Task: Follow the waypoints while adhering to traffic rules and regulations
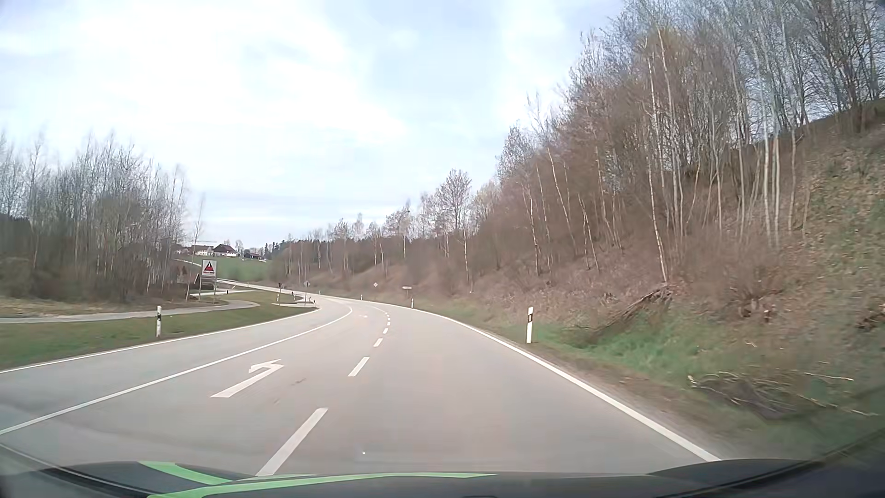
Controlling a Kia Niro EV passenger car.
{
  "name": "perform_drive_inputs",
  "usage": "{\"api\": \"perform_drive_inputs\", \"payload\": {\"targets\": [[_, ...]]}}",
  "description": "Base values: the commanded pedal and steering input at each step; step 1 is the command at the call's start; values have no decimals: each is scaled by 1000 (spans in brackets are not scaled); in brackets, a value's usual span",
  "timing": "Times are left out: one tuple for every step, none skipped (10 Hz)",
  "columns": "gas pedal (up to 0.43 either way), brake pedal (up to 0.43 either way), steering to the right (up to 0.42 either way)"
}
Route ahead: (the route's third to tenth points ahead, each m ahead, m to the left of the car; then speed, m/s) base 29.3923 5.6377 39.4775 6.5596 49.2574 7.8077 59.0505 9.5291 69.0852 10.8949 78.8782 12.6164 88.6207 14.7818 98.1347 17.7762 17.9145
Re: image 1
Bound grey asphalt road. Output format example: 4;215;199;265
0;280;723;478

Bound green field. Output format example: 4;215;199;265
178;256;272;283

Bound group of houses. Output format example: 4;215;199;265
173;243;265;261

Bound wood of bare trees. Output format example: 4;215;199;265
266;0;885;295

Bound car's own bonnet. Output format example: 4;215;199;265
0;443;885;498

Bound road markings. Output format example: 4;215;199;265
0;296;721;477

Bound grass verge with bank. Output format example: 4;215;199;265
304;97;885;461

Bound narrow asphalt side path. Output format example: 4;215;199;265
0;299;260;325

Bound grass strip between roads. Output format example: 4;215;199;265
0;289;319;372

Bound group of bare trees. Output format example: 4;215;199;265
0;131;208;304

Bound dry grass ground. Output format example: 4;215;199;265
0;294;229;319

